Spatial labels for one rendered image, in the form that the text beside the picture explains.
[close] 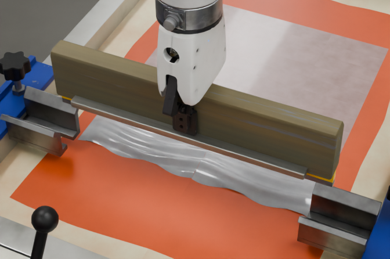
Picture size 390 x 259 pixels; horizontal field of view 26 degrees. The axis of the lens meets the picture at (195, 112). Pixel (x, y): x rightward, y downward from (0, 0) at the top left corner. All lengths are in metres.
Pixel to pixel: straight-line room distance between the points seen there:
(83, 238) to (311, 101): 0.41
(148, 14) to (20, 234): 0.52
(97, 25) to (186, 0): 0.48
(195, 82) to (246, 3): 0.52
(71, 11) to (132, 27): 1.67
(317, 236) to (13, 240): 0.37
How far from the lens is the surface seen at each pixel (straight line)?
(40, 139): 1.17
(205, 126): 1.04
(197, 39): 0.93
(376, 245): 1.05
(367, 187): 1.17
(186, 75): 0.94
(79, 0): 3.12
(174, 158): 1.17
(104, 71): 1.06
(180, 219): 1.11
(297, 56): 1.36
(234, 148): 1.03
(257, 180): 1.15
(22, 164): 1.20
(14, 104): 1.22
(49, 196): 1.15
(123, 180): 1.16
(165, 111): 0.97
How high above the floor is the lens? 1.82
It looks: 44 degrees down
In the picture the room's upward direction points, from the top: straight up
